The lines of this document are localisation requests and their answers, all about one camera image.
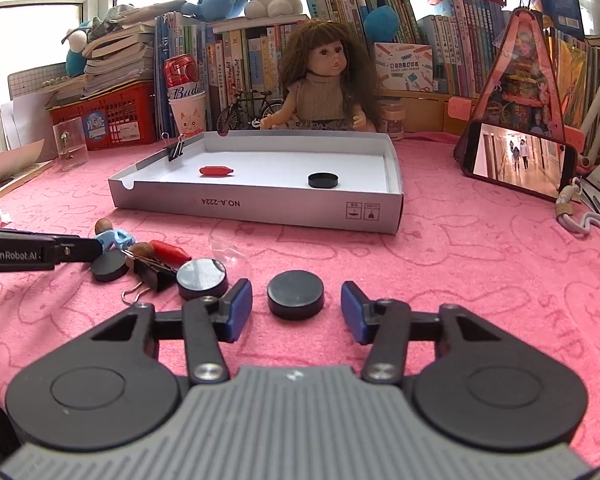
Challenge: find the pink wooden house stand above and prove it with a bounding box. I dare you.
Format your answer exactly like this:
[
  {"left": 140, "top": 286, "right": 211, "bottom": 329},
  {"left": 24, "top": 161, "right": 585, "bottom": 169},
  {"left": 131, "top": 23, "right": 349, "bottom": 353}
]
[{"left": 452, "top": 7, "right": 588, "bottom": 171}]

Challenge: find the small clear jar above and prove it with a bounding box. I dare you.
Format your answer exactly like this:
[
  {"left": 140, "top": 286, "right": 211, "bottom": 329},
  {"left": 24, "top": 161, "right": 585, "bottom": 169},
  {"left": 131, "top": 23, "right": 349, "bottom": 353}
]
[{"left": 377, "top": 100, "right": 406, "bottom": 142}]

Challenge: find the red plastic basket with sticker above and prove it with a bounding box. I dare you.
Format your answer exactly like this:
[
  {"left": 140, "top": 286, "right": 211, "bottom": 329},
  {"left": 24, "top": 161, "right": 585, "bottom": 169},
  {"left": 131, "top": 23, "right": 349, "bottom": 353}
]
[{"left": 47, "top": 80, "right": 159, "bottom": 151}]

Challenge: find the gridded white board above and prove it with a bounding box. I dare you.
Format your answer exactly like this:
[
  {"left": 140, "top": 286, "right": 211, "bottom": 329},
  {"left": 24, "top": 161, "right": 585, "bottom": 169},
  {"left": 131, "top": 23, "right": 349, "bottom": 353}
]
[{"left": 7, "top": 62, "right": 71, "bottom": 101}]

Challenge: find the beige beaded lanyard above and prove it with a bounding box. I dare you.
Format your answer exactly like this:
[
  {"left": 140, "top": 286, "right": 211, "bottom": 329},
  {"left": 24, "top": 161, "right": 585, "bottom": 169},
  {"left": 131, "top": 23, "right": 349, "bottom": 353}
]
[{"left": 555, "top": 177, "right": 600, "bottom": 261}]

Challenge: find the black round disc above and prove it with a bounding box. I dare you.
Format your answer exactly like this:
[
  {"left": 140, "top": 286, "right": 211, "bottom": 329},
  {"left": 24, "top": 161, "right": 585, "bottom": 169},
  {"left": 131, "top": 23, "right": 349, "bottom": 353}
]
[
  {"left": 90, "top": 252, "right": 130, "bottom": 282},
  {"left": 267, "top": 270, "right": 326, "bottom": 320},
  {"left": 307, "top": 172, "right": 341, "bottom": 190}
]

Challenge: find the white cardboard box tray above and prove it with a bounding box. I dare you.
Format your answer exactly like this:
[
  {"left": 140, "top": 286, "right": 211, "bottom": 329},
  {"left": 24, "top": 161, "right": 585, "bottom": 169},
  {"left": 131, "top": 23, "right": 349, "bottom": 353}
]
[{"left": 107, "top": 130, "right": 405, "bottom": 235}]

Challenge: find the stack of worn books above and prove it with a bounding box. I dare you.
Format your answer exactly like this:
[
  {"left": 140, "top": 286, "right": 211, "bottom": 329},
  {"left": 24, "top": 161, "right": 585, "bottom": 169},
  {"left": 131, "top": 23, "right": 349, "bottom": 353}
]
[{"left": 80, "top": 22, "right": 156, "bottom": 98}]

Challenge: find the long-haired baby doll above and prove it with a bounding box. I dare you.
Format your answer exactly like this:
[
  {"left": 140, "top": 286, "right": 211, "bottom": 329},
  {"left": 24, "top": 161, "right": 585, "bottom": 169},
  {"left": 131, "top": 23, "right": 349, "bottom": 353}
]
[{"left": 260, "top": 19, "right": 381, "bottom": 134}]

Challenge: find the red beer can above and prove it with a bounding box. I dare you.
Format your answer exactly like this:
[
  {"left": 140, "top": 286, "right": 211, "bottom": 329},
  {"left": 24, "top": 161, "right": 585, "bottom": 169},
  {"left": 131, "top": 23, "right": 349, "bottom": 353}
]
[{"left": 163, "top": 53, "right": 207, "bottom": 102}]

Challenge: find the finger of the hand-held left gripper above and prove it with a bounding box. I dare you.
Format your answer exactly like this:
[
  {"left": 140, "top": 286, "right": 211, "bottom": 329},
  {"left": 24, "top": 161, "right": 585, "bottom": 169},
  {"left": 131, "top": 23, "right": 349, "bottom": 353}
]
[{"left": 55, "top": 236, "right": 104, "bottom": 265}]

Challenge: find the blue elephant plush toy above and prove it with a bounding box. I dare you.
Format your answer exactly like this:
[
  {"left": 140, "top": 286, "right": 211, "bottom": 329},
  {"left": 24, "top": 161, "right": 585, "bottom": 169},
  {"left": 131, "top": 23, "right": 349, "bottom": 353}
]
[{"left": 181, "top": 0, "right": 249, "bottom": 23}]

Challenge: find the white cat print paper cup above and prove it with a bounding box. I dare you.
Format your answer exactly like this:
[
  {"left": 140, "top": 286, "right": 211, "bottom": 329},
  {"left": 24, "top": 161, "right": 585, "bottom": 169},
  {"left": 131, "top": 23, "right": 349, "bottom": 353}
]
[{"left": 168, "top": 94, "right": 209, "bottom": 137}]

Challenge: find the colourful pencil print box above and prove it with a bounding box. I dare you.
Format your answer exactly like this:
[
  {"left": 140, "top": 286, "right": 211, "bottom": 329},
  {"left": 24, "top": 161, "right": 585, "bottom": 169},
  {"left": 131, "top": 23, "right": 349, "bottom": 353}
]
[{"left": 373, "top": 41, "right": 434, "bottom": 94}]

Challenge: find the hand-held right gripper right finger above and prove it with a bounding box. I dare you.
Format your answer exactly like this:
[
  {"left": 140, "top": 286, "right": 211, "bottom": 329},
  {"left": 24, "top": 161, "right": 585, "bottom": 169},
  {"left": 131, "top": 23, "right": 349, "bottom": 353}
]
[{"left": 340, "top": 281, "right": 505, "bottom": 384}]

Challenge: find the row of upright books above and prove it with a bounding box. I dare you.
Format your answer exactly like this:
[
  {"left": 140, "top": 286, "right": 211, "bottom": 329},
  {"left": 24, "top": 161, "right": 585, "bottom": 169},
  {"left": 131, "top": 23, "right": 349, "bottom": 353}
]
[{"left": 154, "top": 0, "right": 513, "bottom": 134}]

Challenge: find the pink rabbit print blanket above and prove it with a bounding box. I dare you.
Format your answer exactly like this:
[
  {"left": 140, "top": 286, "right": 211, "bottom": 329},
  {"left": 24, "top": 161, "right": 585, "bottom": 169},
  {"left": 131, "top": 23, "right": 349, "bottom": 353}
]
[{"left": 0, "top": 132, "right": 600, "bottom": 461}]

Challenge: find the brown acorn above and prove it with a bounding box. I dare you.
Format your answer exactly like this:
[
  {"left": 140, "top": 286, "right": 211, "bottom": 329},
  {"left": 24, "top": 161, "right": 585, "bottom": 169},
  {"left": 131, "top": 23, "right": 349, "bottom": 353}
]
[{"left": 125, "top": 242, "right": 154, "bottom": 268}]

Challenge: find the black model bicycle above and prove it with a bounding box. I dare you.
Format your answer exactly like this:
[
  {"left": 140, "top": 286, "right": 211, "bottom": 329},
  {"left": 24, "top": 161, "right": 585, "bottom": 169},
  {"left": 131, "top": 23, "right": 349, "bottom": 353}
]
[{"left": 216, "top": 90, "right": 286, "bottom": 137}]

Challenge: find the orange picture book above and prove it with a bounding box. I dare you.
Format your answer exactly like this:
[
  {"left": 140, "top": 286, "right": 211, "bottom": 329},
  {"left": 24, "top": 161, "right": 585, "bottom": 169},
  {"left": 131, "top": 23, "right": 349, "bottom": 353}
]
[{"left": 555, "top": 30, "right": 600, "bottom": 132}]

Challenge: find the black smartphone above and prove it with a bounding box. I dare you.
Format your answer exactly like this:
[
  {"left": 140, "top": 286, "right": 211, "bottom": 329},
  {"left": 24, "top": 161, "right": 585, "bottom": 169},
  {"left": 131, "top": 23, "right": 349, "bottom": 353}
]
[{"left": 462, "top": 120, "right": 579, "bottom": 204}]

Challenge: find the black binder clip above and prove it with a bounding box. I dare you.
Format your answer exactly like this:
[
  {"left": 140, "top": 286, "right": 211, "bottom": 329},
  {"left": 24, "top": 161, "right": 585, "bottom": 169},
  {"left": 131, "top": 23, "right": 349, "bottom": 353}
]
[
  {"left": 161, "top": 132, "right": 187, "bottom": 163},
  {"left": 121, "top": 252, "right": 178, "bottom": 306}
]

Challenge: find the blue plush with white head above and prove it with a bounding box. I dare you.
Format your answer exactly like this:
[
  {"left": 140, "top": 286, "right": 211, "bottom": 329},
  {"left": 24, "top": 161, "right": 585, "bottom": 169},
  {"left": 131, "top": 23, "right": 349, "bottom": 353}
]
[{"left": 62, "top": 20, "right": 94, "bottom": 79}]

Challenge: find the black disc with shiny face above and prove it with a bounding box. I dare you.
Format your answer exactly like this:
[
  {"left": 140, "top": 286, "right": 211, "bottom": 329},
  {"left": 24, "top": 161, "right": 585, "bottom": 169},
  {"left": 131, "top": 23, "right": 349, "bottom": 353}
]
[{"left": 176, "top": 258, "right": 229, "bottom": 301}]

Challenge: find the pink cover book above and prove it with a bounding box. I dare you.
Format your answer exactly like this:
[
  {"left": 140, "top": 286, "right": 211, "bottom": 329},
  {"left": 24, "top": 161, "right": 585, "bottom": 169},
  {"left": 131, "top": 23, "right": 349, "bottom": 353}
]
[{"left": 0, "top": 137, "right": 56, "bottom": 206}]

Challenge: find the clear glass cup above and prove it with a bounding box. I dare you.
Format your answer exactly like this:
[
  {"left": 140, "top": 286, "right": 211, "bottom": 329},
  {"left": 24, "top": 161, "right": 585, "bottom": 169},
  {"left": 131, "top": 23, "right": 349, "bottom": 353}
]
[{"left": 51, "top": 116, "right": 90, "bottom": 171}]

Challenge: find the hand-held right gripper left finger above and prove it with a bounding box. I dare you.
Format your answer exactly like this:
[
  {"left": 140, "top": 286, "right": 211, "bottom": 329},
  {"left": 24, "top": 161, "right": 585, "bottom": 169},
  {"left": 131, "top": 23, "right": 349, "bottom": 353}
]
[{"left": 87, "top": 278, "right": 254, "bottom": 386}]

